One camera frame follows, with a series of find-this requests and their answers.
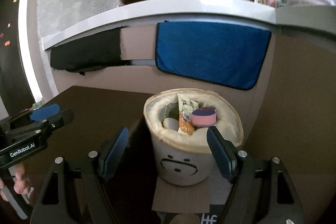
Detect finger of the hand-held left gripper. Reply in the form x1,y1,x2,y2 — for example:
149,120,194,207
0,104,60,135
0,109,75,152

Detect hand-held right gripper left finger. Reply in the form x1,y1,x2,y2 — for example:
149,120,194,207
30,126,129,224

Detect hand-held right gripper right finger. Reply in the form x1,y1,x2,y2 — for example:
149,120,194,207
207,126,306,224

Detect white trash bin with liner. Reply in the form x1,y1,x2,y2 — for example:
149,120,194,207
144,89,244,153

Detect yellow orange snack wrapper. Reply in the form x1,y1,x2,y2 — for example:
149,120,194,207
177,92,200,136

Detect white yellow plate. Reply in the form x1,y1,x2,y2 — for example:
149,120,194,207
162,118,180,131

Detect silver foil wrapper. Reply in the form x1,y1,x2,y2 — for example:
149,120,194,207
164,102,180,119

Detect person's left hand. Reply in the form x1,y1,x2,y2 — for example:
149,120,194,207
0,163,34,202

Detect black refrigerator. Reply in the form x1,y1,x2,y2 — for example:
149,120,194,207
0,0,34,119

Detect black cloth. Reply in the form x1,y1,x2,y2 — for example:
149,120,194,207
50,27,132,75

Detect blue cloth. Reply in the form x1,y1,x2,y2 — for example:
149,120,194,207
155,21,272,90

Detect grey kitchen counter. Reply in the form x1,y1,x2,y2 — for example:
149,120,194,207
41,0,336,51

